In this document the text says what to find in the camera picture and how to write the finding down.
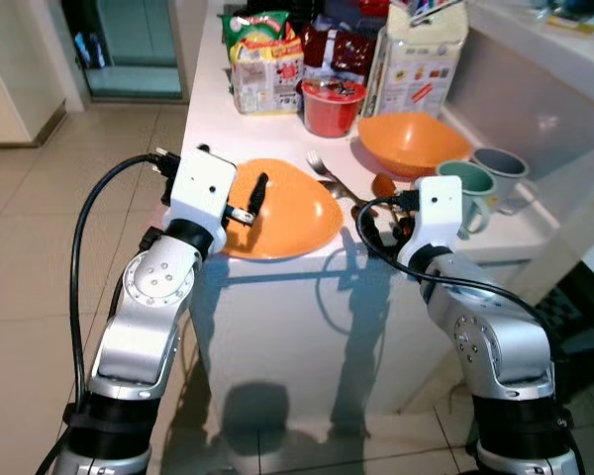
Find red instant noodle cup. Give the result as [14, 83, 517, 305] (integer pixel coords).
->
[300, 77, 367, 138]

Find dark red snack bag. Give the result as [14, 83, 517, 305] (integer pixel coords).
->
[302, 25, 382, 85]

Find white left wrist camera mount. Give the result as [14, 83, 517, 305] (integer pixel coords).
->
[166, 146, 241, 231]

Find orange plastic bowl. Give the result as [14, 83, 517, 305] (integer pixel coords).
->
[357, 112, 473, 179]

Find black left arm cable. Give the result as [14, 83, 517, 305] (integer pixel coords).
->
[40, 148, 184, 475]

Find white rice bag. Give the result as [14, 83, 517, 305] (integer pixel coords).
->
[376, 0, 468, 118]

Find orange plastic plate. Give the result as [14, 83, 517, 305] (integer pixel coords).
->
[218, 158, 345, 261]

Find silver metal fork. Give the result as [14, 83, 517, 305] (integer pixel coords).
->
[307, 150, 369, 211]

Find green yellow noodle pack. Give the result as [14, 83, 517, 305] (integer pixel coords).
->
[221, 10, 306, 115]

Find green mug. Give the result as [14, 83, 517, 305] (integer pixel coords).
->
[436, 161, 498, 238]

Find grey mug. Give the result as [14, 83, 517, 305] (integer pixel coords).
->
[472, 147, 536, 215]

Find glass door with dark frame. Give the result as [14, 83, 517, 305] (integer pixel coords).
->
[64, 0, 191, 100]

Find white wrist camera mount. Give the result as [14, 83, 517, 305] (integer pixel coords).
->
[408, 175, 464, 250]
[166, 146, 241, 231]

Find white raised counter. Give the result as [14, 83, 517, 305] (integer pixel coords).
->
[465, 0, 594, 85]

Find white kitchen island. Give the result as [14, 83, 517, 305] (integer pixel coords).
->
[183, 0, 594, 436]

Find orange spoon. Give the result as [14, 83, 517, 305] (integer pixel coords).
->
[371, 174, 398, 199]

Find black white checkered mat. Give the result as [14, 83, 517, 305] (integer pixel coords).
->
[535, 262, 594, 397]

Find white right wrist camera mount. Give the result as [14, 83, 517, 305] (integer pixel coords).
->
[408, 175, 464, 250]

